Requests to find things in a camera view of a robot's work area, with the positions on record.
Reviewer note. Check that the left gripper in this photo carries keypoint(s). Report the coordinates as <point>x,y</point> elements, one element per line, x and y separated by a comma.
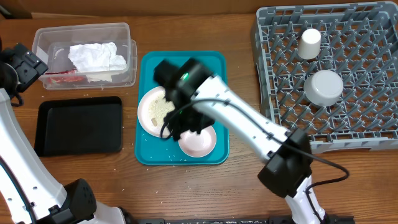
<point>30,66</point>

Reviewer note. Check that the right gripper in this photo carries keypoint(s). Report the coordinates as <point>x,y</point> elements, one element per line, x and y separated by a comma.
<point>175,127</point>

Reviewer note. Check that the large white plate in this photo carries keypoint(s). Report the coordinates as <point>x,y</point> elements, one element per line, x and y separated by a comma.
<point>152,110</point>

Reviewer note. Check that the red sauce packet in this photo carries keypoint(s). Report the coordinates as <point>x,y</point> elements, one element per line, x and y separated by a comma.
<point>68,76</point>

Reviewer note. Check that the white napkin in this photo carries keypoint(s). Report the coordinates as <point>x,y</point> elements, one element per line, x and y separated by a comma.
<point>97,60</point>

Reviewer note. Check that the grey metal bowl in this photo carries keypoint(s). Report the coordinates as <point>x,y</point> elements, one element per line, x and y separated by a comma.
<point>323,88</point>

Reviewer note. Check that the white paper cup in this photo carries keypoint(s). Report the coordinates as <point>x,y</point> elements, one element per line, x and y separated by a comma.
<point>309,44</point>

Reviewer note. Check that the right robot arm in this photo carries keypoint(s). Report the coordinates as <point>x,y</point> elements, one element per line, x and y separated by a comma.
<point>290,171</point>

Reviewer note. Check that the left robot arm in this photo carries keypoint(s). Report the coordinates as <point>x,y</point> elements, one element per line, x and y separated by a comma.
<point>32,194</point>

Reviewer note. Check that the grey dishwasher rack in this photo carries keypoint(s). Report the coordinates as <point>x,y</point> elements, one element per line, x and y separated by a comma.
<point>359,43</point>

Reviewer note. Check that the clear plastic bin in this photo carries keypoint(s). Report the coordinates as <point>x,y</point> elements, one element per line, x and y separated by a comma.
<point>52,46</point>

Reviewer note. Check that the teal serving tray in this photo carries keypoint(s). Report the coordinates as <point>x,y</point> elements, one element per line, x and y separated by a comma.
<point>151,150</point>

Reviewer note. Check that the black tray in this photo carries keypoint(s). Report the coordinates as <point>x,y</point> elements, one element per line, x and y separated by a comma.
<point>79,126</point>

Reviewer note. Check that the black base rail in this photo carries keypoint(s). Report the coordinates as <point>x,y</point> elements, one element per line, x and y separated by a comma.
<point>217,221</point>

